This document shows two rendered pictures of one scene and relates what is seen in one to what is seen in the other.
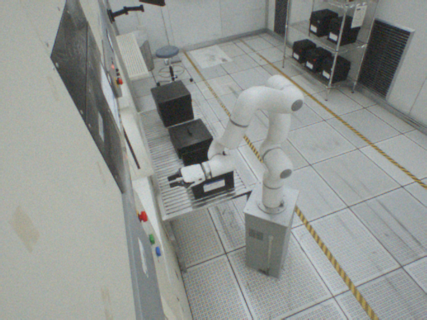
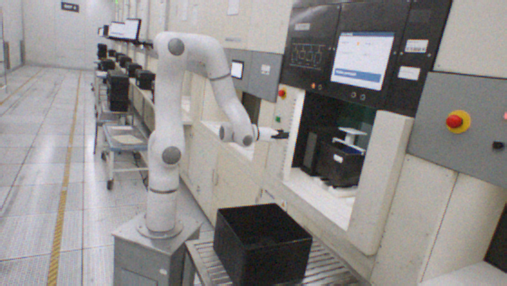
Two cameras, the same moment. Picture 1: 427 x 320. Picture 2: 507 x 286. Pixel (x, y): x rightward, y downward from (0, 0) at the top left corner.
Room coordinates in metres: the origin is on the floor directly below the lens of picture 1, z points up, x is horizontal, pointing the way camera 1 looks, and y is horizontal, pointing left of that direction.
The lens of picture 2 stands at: (2.23, -0.32, 1.52)
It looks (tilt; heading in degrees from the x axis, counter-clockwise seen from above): 15 degrees down; 164
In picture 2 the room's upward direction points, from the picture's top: 9 degrees clockwise
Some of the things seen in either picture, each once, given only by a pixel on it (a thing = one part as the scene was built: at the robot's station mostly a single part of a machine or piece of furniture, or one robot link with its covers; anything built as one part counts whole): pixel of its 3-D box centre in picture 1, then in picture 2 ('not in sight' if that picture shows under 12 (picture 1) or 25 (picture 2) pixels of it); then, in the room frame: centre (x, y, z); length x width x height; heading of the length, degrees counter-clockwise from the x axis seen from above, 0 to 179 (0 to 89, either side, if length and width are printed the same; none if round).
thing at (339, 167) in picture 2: not in sight; (345, 157); (0.78, 0.64, 1.06); 0.24 x 0.20 x 0.32; 14
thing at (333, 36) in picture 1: (342, 30); not in sight; (3.40, -1.83, 0.81); 0.30 x 0.28 x 0.26; 12
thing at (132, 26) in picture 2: not in sight; (145, 34); (-2.25, -0.70, 1.59); 0.50 x 0.41 x 0.36; 104
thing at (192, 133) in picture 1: (190, 136); not in sight; (1.68, 0.15, 0.83); 0.29 x 0.29 x 0.13; 16
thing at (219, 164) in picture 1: (221, 164); (235, 133); (0.95, -0.04, 1.19); 0.13 x 0.09 x 0.08; 104
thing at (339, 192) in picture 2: not in sight; (339, 185); (0.78, 0.64, 0.89); 0.22 x 0.21 x 0.04; 104
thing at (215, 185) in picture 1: (208, 171); (260, 242); (1.26, 0.05, 0.85); 0.28 x 0.28 x 0.17; 13
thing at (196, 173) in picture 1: (194, 174); (263, 133); (0.91, 0.10, 1.19); 0.11 x 0.10 x 0.07; 104
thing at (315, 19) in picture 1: (322, 22); not in sight; (3.75, -1.71, 0.81); 0.30 x 0.28 x 0.26; 9
